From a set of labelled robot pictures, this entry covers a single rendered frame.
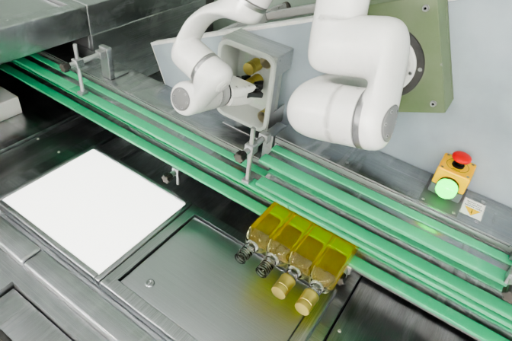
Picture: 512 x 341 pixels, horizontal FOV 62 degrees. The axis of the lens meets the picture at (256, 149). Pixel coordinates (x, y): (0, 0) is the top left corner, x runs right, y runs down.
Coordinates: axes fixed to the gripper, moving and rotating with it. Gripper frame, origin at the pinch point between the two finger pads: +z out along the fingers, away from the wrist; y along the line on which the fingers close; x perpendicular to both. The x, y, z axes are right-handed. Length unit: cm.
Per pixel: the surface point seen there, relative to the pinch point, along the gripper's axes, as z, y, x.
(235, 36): -2.4, -6.8, 10.9
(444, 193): -4, 54, -4
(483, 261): -11, 66, -11
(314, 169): -7.9, 26.6, -10.6
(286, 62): 0.6, 8.0, 8.7
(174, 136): -7.8, -15.5, -21.0
